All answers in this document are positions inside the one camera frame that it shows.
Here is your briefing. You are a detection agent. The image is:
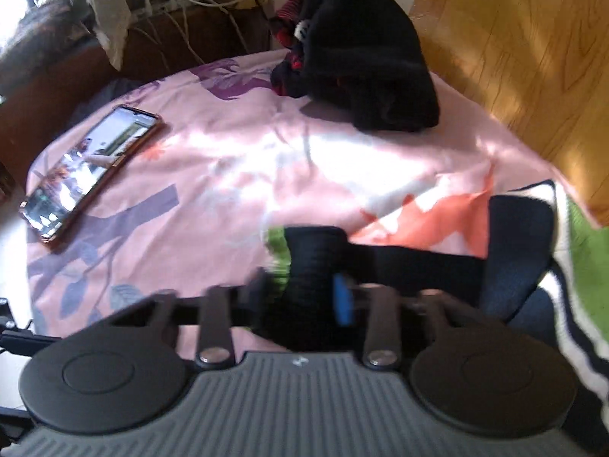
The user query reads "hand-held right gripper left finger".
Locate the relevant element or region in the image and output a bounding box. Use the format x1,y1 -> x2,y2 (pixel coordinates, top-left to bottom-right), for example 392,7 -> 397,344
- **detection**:
113,269 -> 271,371

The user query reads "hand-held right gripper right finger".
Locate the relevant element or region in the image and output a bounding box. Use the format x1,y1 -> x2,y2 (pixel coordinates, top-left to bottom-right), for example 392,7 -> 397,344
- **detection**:
333,273 -> 479,368

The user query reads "green navy striped sweater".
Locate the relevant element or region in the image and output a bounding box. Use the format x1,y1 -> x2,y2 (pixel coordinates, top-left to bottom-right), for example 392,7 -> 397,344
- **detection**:
264,178 -> 609,420

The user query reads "black clothes pile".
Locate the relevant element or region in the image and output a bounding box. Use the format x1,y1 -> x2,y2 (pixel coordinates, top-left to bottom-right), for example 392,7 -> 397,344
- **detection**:
269,0 -> 441,133

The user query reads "pink floral bedsheet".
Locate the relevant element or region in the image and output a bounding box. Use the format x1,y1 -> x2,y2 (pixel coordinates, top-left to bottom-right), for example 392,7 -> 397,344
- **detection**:
26,50 -> 600,358

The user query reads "smartphone with red case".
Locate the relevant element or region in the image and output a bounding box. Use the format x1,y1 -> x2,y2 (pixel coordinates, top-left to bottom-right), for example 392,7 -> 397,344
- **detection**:
19,105 -> 165,253

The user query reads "wooden headboard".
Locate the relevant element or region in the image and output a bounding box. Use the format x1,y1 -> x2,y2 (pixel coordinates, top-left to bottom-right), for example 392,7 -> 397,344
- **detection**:
409,0 -> 609,229

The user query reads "grey white cloth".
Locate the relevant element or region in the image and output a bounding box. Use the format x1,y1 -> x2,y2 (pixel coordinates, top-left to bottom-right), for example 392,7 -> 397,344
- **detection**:
0,0 -> 132,96

